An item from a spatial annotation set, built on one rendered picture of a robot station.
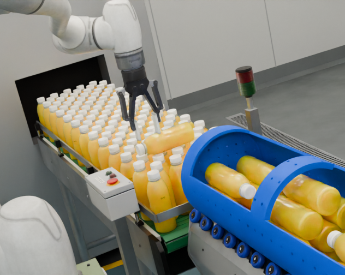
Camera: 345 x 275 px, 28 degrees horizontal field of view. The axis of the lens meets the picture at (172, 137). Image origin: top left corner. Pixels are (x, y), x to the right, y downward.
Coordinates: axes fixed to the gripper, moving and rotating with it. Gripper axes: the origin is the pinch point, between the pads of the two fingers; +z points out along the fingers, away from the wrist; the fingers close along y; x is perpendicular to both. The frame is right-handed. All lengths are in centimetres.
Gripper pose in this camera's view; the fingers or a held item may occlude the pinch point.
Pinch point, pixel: (146, 127)
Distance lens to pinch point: 220.2
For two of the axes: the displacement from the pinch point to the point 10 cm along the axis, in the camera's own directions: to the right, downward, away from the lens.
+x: -4.1, -2.1, 8.9
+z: 2.1, 9.2, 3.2
